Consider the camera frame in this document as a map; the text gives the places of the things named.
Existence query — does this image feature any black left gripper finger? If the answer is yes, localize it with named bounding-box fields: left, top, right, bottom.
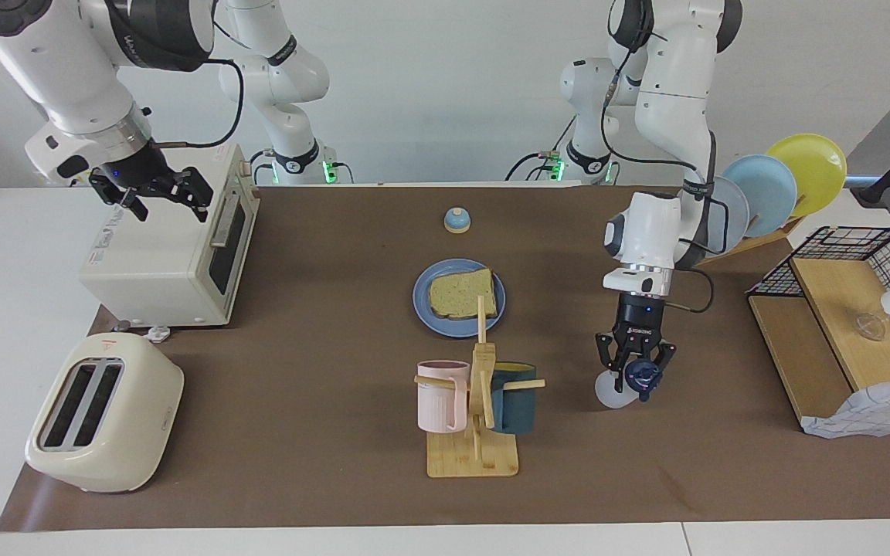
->
left=596, top=332, right=631, bottom=387
left=644, top=344, right=678, bottom=402

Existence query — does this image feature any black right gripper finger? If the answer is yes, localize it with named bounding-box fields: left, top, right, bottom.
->
left=175, top=166, right=215, bottom=223
left=90, top=182, right=149, bottom=223

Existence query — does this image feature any white bottle with navy cap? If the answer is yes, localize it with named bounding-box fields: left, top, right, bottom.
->
left=595, top=359, right=662, bottom=409

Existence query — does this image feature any toasted bread slice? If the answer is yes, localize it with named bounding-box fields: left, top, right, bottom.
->
left=428, top=267, right=498, bottom=321

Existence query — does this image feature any pale grey plate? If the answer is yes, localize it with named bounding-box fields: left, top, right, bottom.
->
left=704, top=178, right=751, bottom=256

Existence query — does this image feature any wooden plate rack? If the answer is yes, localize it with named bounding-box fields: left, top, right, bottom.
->
left=696, top=215, right=805, bottom=267

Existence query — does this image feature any blue round plate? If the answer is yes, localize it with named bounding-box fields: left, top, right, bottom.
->
left=413, top=258, right=507, bottom=339

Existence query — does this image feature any light blue plate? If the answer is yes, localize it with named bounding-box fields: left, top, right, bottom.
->
left=712, top=155, right=799, bottom=238

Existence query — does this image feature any yellow plate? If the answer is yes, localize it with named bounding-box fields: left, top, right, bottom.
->
left=766, top=134, right=848, bottom=219

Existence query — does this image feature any white toaster oven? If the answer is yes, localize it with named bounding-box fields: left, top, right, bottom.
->
left=78, top=142, right=261, bottom=328

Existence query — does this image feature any teal mug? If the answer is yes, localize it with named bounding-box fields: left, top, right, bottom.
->
left=489, top=361, right=538, bottom=435

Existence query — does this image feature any wooden mug rack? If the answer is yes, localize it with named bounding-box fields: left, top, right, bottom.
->
left=414, top=295, right=546, bottom=479

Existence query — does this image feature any pink ribbed mug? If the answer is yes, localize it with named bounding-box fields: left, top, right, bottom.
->
left=416, top=360, right=470, bottom=434

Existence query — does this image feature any clear glass cup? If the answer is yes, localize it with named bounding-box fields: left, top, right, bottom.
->
left=854, top=309, right=890, bottom=342

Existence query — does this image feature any white checkered cloth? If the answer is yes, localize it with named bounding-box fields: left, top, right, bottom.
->
left=800, top=377, right=890, bottom=439

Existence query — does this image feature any cream two-slot toaster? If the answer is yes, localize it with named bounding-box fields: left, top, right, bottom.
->
left=25, top=332, right=185, bottom=493

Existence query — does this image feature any brown table mat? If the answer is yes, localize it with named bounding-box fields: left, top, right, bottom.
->
left=0, top=184, right=890, bottom=534

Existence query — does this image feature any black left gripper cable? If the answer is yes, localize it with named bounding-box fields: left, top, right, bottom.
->
left=600, top=4, right=718, bottom=314

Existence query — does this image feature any wooden shelf with wire basket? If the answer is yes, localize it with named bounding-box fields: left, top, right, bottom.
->
left=746, top=225, right=890, bottom=433

